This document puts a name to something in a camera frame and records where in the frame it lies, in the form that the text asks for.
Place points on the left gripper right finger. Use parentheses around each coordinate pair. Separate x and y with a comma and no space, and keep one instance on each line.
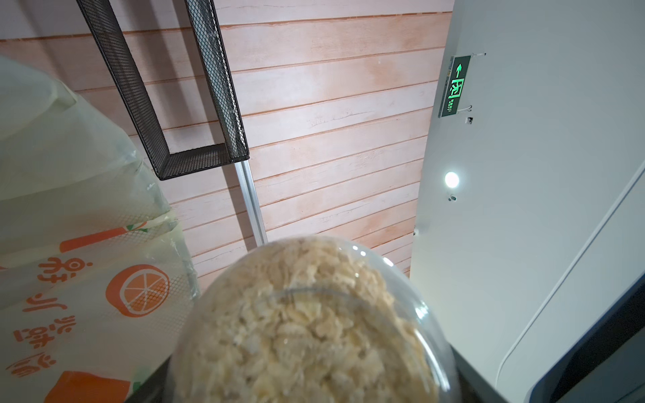
(473,387)

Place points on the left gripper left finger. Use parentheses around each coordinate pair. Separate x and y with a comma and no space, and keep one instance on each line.
(153,389)

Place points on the glass oatmeal jar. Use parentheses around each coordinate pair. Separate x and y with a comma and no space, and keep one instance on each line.
(312,319)

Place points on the green exit sign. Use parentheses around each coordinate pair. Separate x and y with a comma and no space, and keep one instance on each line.
(454,85)

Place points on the black wire mesh basket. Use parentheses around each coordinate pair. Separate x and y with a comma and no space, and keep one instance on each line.
(170,82)

